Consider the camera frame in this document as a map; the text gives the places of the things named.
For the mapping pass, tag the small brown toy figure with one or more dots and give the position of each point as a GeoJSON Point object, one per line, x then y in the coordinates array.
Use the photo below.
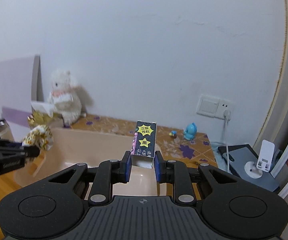
{"type": "Point", "coordinates": [173, 134]}

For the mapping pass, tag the black purple carton box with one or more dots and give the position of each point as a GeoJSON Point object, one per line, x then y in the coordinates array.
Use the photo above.
{"type": "Point", "coordinates": [143, 145]}

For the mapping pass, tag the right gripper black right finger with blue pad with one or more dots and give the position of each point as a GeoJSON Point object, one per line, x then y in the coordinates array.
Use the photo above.
{"type": "Point", "coordinates": [180, 176]}

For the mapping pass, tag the blue bird figurine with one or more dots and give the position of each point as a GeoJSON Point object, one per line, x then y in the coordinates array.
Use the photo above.
{"type": "Point", "coordinates": [190, 131]}

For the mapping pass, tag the grey laptop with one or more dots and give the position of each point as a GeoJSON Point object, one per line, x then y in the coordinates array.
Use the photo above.
{"type": "Point", "coordinates": [242, 163]}

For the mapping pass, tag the white plush lamb toy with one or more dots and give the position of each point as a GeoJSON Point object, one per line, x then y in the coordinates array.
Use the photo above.
{"type": "Point", "coordinates": [64, 96]}

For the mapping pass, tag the white phone stand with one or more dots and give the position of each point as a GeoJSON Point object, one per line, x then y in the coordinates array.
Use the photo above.
{"type": "Point", "coordinates": [261, 162]}

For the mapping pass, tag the white wall switch socket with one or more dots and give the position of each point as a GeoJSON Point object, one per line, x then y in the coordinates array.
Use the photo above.
{"type": "Point", "coordinates": [214, 107]}

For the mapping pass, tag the gold white snack packet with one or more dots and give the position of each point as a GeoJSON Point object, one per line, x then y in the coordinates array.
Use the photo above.
{"type": "Point", "coordinates": [39, 136]}

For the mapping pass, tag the beige plastic storage bin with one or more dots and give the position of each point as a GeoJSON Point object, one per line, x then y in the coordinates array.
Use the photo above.
{"type": "Point", "coordinates": [77, 146]}

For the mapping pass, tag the white steel thermos bottle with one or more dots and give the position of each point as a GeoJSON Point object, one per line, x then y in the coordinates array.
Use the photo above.
{"type": "Point", "coordinates": [5, 130]}

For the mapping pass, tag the lilac headboard panel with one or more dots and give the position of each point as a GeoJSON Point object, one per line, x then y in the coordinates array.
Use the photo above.
{"type": "Point", "coordinates": [18, 88]}

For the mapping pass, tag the floral table mat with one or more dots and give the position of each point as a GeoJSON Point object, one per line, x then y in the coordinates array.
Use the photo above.
{"type": "Point", "coordinates": [193, 152]}

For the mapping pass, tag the tissue box with tissue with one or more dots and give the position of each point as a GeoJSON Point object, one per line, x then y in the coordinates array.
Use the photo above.
{"type": "Point", "coordinates": [44, 114]}

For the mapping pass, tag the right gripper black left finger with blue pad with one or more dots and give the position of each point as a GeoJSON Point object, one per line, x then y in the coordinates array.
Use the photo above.
{"type": "Point", "coordinates": [107, 174]}

